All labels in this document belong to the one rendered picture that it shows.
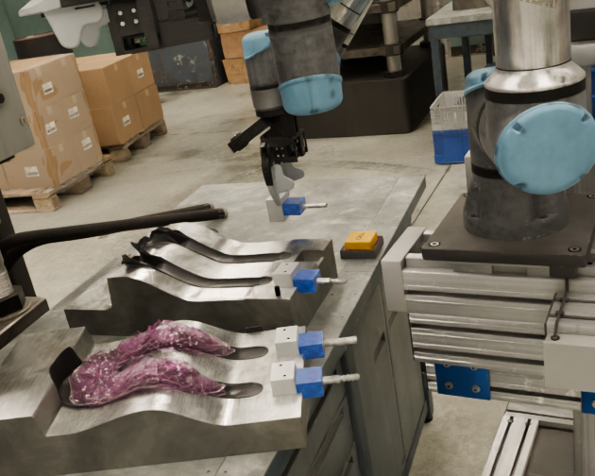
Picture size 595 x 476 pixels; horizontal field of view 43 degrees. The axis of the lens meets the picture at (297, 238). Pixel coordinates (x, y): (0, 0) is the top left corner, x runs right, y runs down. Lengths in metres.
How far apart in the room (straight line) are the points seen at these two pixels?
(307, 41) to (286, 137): 0.72
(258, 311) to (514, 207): 0.52
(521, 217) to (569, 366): 0.21
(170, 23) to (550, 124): 0.45
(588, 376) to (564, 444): 1.01
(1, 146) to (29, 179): 3.44
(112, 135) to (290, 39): 5.28
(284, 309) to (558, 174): 0.60
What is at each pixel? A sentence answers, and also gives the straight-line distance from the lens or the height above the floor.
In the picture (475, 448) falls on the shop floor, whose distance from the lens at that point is 2.36.
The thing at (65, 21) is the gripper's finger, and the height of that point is 1.43.
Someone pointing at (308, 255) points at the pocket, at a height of 0.88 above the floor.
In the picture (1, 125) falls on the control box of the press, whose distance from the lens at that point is 2.04.
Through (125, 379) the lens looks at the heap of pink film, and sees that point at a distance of 1.21.
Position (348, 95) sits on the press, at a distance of 5.52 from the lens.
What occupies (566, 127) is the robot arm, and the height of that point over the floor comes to 1.23.
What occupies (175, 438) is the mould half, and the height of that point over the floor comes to 0.84.
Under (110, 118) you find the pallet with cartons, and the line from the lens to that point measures 6.10.
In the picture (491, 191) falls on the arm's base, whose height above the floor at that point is 1.11.
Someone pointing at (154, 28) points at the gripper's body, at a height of 1.41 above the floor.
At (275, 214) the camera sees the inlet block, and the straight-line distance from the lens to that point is 1.67.
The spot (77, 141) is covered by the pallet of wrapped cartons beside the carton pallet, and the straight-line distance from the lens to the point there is 5.56.
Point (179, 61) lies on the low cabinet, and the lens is 8.62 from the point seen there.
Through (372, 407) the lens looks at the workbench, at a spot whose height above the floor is 0.42.
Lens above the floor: 1.49
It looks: 22 degrees down
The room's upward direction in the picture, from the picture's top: 10 degrees counter-clockwise
